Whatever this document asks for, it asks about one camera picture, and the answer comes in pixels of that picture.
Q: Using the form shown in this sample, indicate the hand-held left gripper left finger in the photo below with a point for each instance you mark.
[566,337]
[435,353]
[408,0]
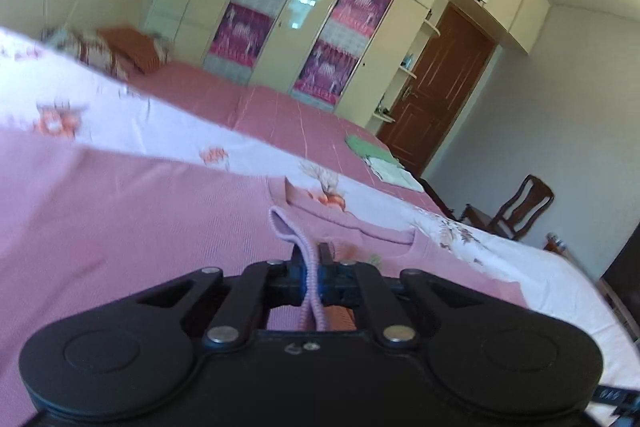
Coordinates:
[296,282]

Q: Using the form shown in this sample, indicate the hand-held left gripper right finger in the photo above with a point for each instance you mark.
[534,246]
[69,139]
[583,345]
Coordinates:
[329,286]

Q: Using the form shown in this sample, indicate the pink knit garment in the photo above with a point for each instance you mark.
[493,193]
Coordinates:
[125,217]

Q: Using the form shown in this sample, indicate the white folded cloth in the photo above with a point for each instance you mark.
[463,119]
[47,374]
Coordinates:
[395,174]

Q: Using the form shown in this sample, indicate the green folded cloth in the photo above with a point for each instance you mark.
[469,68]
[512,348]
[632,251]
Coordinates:
[370,147]

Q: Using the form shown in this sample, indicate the pink checked bedspread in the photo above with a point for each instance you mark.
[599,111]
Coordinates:
[280,112]

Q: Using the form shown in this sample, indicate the dark wooden chair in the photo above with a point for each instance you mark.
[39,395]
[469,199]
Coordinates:
[525,207]

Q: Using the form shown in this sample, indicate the white floral blanket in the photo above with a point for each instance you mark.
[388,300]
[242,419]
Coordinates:
[150,117]

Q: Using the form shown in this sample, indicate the brown wooden door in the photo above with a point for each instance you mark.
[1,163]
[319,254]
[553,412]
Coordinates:
[440,82]

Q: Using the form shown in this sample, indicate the cream corner shelves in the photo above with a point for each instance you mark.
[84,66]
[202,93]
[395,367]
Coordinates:
[407,67]

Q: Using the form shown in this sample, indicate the orange pillow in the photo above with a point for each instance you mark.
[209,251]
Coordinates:
[132,47]

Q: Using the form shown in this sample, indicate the dark television screen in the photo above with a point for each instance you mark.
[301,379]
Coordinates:
[625,267]

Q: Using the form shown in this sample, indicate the floral pillow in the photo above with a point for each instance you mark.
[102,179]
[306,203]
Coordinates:
[95,52]

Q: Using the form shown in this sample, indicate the dark wooden bed frame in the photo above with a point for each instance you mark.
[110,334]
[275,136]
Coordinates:
[437,199]

